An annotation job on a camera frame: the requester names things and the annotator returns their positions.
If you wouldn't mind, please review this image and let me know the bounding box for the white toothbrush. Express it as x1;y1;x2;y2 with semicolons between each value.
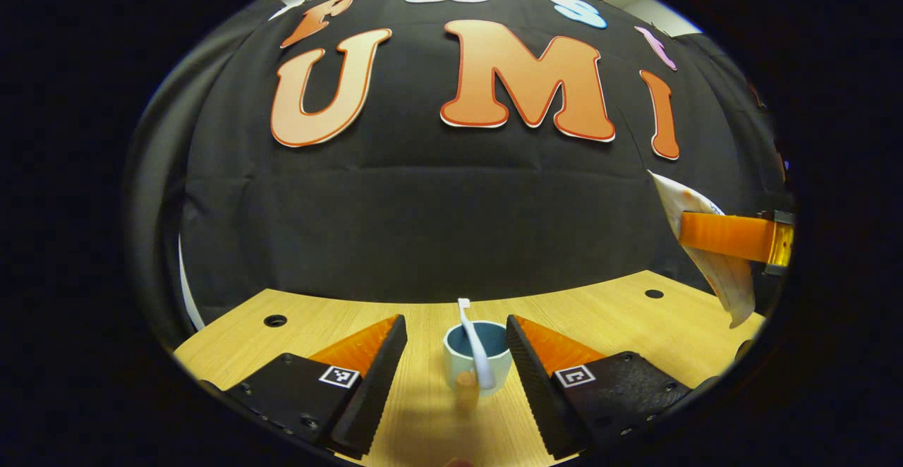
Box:
457;298;497;390

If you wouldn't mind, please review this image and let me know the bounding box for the light blue cup wooden handle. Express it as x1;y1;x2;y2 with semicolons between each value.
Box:
443;321;511;411

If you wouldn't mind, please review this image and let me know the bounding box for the white toothpaste tube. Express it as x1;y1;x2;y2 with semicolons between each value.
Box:
648;169;757;329

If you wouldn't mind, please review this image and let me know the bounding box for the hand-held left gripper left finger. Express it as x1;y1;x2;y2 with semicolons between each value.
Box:
226;314;408;461

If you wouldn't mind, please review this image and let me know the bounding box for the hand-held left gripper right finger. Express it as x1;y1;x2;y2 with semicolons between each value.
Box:
505;314;696;461

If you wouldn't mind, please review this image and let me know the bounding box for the wooden desktop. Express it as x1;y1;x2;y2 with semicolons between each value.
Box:
173;269;766;467

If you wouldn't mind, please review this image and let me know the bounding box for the black backdrop cloth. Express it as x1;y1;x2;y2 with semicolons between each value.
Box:
180;0;787;305

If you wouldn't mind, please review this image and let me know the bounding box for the dark grey side curtain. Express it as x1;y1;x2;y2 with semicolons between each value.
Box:
123;0;283;348
677;30;794;196

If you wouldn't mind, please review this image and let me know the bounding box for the white frame pole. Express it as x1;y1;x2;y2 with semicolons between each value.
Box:
178;238;207;332

